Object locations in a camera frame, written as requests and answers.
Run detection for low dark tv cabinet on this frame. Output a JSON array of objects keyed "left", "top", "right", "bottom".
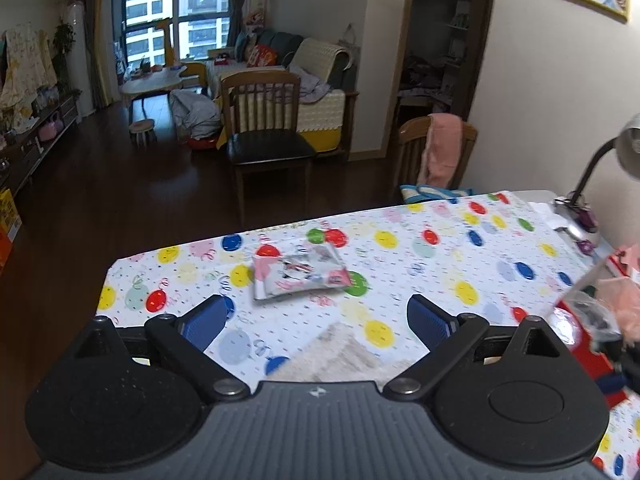
[{"left": 0, "top": 92, "right": 81, "bottom": 201}]

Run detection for large window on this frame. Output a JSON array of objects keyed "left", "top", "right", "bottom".
[{"left": 111, "top": 0, "right": 233, "bottom": 68}]

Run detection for red cushion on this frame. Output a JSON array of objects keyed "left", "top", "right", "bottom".
[{"left": 247, "top": 44, "right": 278, "bottom": 68}]

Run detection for grey yellow curtain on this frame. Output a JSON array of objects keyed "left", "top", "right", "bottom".
[{"left": 80, "top": 0, "right": 113, "bottom": 111}]

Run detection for polka dot tablecloth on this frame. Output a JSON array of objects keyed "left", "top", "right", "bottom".
[{"left": 97, "top": 189, "right": 640, "bottom": 480}]

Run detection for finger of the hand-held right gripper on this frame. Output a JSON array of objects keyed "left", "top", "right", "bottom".
[
  {"left": 590, "top": 332, "right": 640, "bottom": 366},
  {"left": 595, "top": 367, "right": 640, "bottom": 396}
]

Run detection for white tissue paper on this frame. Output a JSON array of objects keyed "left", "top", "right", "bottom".
[{"left": 530, "top": 200, "right": 571, "bottom": 231}]

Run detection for green potted plant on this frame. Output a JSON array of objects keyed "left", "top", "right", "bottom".
[{"left": 52, "top": 22, "right": 76, "bottom": 56}]

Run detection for pink towel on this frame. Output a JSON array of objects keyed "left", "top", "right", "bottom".
[{"left": 417, "top": 112, "right": 466, "bottom": 188}]

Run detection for cream yellow crocheted cover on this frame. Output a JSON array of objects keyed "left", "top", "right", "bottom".
[{"left": 232, "top": 87, "right": 347, "bottom": 153}]

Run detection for printed snack packet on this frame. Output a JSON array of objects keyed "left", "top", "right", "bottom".
[{"left": 251, "top": 245, "right": 353, "bottom": 302}]

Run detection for striped seat cushion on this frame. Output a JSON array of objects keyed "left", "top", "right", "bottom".
[{"left": 400, "top": 183, "right": 473, "bottom": 204}]

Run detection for yellow box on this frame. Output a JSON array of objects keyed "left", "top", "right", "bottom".
[{"left": 0, "top": 187, "right": 23, "bottom": 238}]

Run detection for white standing air conditioner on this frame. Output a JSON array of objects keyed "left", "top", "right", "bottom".
[{"left": 65, "top": 2, "right": 96, "bottom": 116}]

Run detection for white knit cloth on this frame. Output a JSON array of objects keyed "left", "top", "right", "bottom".
[{"left": 270, "top": 322, "right": 416, "bottom": 383}]

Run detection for pink bag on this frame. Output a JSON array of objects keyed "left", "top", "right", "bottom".
[{"left": 39, "top": 112, "right": 66, "bottom": 142}]

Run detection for cream knit blanket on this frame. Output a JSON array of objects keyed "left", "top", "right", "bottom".
[{"left": 289, "top": 37, "right": 351, "bottom": 78}]

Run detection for small yellow chair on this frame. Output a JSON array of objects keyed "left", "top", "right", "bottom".
[{"left": 180, "top": 61, "right": 208, "bottom": 91}]

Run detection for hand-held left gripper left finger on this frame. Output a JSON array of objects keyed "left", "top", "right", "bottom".
[{"left": 62, "top": 295, "right": 252, "bottom": 403}]

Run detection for red cardboard box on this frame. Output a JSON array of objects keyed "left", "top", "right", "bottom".
[{"left": 552, "top": 250, "right": 640, "bottom": 408}]

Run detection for floral cloth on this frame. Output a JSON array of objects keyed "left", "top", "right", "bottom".
[{"left": 0, "top": 22, "right": 58, "bottom": 121}]

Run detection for grey bag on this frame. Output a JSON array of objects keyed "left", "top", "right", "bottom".
[{"left": 168, "top": 89, "right": 223, "bottom": 141}]

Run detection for clear plastic bag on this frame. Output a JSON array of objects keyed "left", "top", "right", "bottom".
[{"left": 550, "top": 255, "right": 628, "bottom": 356}]

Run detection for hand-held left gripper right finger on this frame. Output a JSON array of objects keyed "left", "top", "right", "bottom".
[{"left": 382, "top": 294, "right": 583, "bottom": 401}]

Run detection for dark green sofa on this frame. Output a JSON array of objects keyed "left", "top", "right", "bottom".
[{"left": 205, "top": 27, "right": 361, "bottom": 161}]

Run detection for round coffee table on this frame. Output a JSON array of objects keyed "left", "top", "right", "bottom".
[{"left": 119, "top": 67, "right": 201, "bottom": 106}]

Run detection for desk lamp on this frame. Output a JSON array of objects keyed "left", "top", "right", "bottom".
[{"left": 552, "top": 112, "right": 640, "bottom": 251}]

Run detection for giraffe toy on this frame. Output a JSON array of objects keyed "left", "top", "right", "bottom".
[{"left": 150, "top": 17, "right": 181, "bottom": 68}]

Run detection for wooden chair black seat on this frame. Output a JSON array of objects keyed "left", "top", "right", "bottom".
[{"left": 220, "top": 70, "right": 318, "bottom": 226}]

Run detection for small wooden stool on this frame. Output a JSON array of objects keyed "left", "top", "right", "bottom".
[{"left": 128, "top": 119, "right": 158, "bottom": 148}]

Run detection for lilac clothes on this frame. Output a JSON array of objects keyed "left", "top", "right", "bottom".
[{"left": 270, "top": 67, "right": 333, "bottom": 106}]

